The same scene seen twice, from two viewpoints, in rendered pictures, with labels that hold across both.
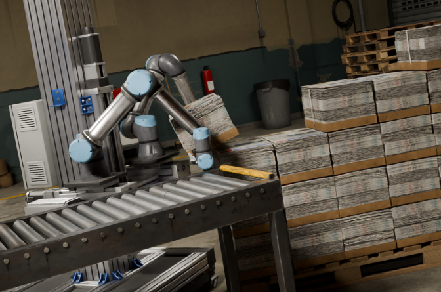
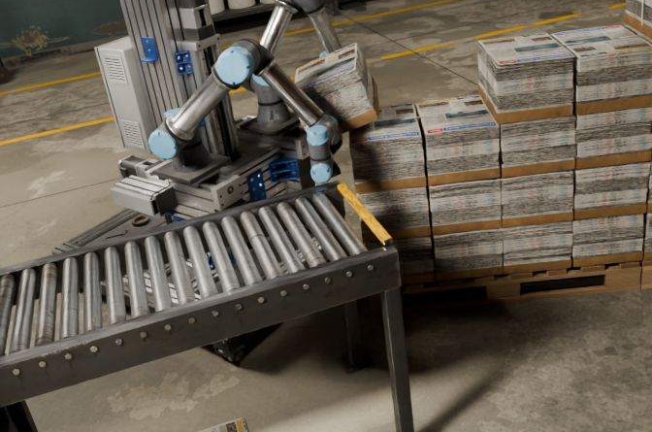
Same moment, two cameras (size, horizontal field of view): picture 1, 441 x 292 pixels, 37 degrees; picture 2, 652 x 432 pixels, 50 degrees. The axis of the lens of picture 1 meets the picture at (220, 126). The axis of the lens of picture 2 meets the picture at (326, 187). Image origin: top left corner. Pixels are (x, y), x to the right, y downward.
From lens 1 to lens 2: 1.08 m
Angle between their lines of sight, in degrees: 23
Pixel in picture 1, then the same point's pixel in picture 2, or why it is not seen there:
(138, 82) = (231, 67)
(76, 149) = (157, 144)
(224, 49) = not seen: outside the picture
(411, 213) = (599, 229)
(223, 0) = not seen: outside the picture
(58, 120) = (151, 76)
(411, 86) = (633, 67)
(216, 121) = (348, 100)
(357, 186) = (532, 193)
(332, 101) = (511, 83)
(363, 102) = (557, 86)
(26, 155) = (119, 111)
